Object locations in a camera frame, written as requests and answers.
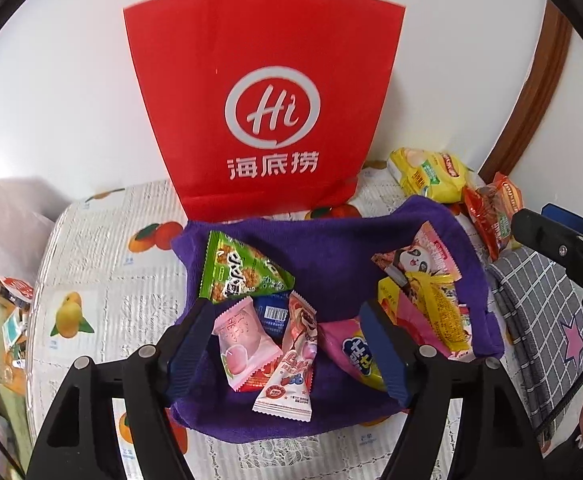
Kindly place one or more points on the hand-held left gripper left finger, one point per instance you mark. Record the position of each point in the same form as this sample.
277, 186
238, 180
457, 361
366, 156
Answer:
191, 355

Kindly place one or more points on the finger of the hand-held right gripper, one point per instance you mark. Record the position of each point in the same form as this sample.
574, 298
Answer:
576, 220
561, 247

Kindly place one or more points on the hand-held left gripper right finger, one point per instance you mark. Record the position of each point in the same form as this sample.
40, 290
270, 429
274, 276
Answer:
381, 355

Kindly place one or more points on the yellow and pink snack bag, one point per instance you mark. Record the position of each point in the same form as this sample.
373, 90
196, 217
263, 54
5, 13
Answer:
351, 352

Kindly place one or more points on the pale pink peach packet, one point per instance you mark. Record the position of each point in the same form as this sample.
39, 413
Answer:
241, 340

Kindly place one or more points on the red snack packet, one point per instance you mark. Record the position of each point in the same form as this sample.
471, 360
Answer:
256, 380

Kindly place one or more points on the yellow snack packet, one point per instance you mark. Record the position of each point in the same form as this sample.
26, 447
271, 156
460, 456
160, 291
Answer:
439, 310

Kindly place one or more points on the blue snack packet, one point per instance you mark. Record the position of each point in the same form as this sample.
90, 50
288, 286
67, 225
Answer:
271, 315

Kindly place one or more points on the white and red candy packet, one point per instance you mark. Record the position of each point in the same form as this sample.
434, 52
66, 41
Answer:
291, 375

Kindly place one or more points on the green triangular snack packet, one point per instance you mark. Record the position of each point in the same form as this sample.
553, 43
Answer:
236, 270

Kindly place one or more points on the purple fabric basket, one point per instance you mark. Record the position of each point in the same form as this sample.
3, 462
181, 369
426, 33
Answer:
331, 260

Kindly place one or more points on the pink panda snack packet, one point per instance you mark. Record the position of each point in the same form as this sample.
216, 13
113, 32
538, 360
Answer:
421, 255

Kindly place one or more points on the grey checked cloth with star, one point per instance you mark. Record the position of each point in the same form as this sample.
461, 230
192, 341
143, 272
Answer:
536, 300

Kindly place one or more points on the orange snack bag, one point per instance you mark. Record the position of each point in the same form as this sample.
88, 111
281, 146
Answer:
491, 210

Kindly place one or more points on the white plastic bag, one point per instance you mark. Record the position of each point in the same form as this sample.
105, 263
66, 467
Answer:
1, 220

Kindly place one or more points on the red paper bag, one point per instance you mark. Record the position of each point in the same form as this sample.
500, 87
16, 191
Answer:
271, 85

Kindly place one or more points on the brown wooden door frame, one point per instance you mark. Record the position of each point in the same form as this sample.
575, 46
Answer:
536, 100

